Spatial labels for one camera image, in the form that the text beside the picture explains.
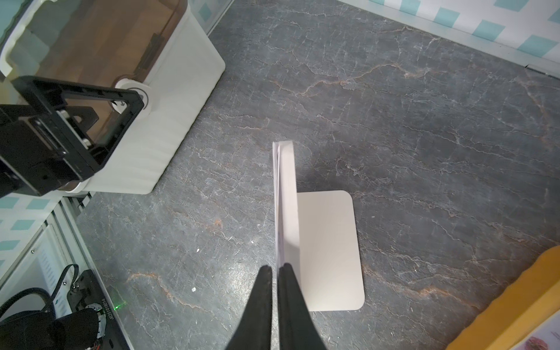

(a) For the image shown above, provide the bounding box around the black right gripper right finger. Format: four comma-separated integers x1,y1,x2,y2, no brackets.
277,263,327,350

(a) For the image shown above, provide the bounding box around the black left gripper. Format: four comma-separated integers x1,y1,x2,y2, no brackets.
1,76,144,198

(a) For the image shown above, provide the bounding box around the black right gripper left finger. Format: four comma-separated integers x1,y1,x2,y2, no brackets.
226,265,273,350

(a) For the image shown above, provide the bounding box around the pink special menu sheet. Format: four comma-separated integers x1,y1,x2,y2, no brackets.
273,141,293,268

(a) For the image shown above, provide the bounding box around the clear acrylic menu holder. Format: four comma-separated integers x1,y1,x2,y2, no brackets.
280,141,365,312

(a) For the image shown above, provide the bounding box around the white box with brown lid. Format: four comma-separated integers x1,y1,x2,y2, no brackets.
1,1,225,195

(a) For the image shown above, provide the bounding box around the yellow plastic tray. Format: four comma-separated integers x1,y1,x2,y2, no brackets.
447,246,559,349

